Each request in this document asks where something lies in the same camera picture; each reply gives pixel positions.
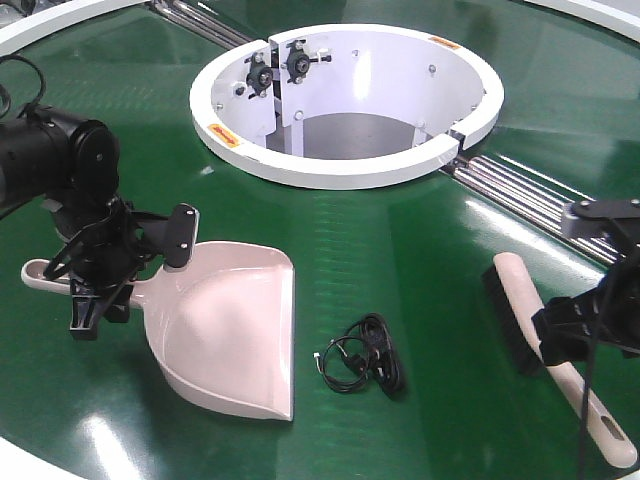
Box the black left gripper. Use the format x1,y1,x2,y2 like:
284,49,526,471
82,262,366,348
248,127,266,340
43,195,168,341

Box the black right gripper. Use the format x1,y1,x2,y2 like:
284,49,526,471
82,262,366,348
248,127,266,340
532,287,639,366

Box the beige hand brush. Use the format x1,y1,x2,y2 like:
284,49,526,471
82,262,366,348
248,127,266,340
482,252,639,469

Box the beige plastic dustpan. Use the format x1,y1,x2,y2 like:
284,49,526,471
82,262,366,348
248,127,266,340
20,240,296,422

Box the black cable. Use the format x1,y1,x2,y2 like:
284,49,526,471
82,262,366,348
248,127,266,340
313,312,407,399

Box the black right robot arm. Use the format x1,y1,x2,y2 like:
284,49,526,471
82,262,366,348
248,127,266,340
532,220,639,366

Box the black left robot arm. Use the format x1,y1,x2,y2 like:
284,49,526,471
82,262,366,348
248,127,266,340
1,106,169,340

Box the chrome conveyor rollers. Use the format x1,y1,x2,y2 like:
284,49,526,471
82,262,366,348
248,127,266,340
442,155,617,265

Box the left black bearing mount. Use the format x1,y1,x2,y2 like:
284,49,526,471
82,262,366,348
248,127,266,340
245,52,274,99

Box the black bearing mount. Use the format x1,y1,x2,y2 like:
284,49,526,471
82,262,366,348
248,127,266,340
284,39,332,85
245,52,274,99

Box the white outer guard rail left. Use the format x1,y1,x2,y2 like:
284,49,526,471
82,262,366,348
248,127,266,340
1,0,144,55

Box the white guard rail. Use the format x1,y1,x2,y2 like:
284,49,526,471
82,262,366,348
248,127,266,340
1,0,144,55
524,0,639,44

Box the white inner conveyor ring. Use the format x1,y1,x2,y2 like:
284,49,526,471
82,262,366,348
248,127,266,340
188,22,505,191

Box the right black bearing mount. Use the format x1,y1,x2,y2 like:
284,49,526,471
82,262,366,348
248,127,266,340
284,39,332,85

